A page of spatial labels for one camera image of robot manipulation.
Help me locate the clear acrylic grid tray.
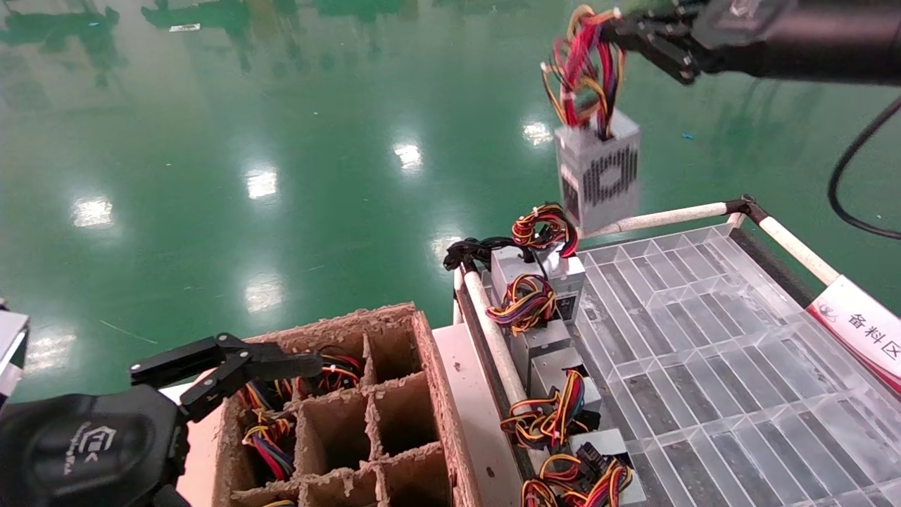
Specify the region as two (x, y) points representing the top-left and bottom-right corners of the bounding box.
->
(563, 222), (901, 507)

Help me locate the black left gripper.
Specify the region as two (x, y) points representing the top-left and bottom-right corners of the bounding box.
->
(0, 384), (194, 507)

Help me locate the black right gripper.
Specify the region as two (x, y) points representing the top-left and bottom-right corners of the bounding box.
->
(604, 0), (901, 87)

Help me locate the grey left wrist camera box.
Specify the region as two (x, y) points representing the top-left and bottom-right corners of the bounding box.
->
(0, 310), (30, 409)

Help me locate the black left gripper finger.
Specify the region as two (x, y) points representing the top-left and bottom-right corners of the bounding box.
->
(129, 333), (325, 423)

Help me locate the white sign red Chinese text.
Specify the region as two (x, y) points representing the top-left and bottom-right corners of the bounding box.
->
(806, 275), (901, 395)

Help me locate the brown cardboard divider box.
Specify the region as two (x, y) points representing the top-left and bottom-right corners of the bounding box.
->
(211, 303), (483, 507)

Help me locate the black cable bundle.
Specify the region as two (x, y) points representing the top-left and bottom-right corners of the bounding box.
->
(443, 237), (525, 274)

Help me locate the cart frame with white rods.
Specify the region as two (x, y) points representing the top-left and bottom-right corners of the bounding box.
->
(450, 196), (845, 507)

